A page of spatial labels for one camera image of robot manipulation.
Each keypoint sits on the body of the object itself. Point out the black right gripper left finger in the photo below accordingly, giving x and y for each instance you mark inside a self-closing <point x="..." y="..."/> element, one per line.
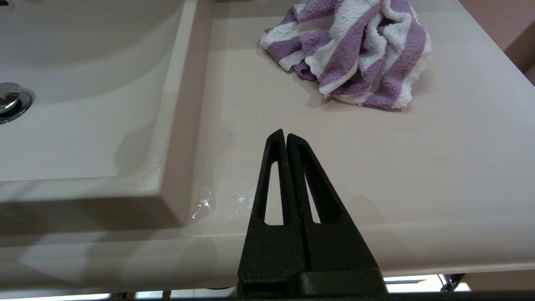
<point x="271" y="255"/>

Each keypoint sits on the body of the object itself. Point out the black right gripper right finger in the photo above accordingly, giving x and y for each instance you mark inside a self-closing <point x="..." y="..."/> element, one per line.
<point x="338" y="246"/>

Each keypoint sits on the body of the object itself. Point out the purple white striped towel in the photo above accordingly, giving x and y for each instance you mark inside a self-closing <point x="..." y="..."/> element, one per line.
<point x="355" y="50"/>

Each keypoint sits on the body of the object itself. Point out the white ceramic sink basin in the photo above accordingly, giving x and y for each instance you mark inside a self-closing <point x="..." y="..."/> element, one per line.
<point x="83" y="83"/>

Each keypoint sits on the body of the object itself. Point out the chrome drain stopper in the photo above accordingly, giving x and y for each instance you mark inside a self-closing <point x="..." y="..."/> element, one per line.
<point x="10" y="100"/>

